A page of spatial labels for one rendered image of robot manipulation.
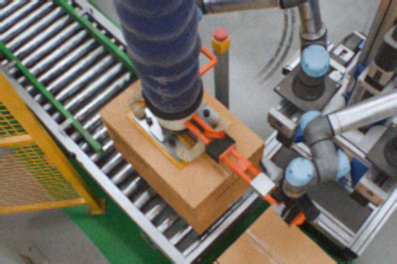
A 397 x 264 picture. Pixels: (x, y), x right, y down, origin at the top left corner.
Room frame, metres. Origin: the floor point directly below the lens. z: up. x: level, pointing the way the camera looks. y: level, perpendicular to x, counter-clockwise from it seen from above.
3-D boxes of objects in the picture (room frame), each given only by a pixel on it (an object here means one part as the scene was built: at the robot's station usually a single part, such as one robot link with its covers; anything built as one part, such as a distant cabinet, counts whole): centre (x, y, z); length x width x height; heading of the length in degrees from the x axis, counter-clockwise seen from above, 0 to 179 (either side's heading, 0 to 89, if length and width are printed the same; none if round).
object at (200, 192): (0.90, 0.21, 0.89); 0.60 x 0.40 x 0.40; 45
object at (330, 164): (0.56, -0.30, 1.51); 0.11 x 0.11 x 0.08; 16
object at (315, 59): (1.13, -0.35, 1.20); 0.13 x 0.12 x 0.14; 176
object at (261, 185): (0.60, -0.12, 1.21); 0.07 x 0.07 x 0.04; 45
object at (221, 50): (1.42, 0.04, 0.50); 0.07 x 0.07 x 1.00; 46
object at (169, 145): (0.86, 0.28, 1.11); 0.34 x 0.10 x 0.05; 45
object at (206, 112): (0.99, 0.14, 1.11); 0.34 x 0.10 x 0.05; 45
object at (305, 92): (1.13, -0.35, 1.09); 0.15 x 0.15 x 0.10
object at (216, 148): (0.75, 0.03, 1.21); 0.10 x 0.08 x 0.06; 135
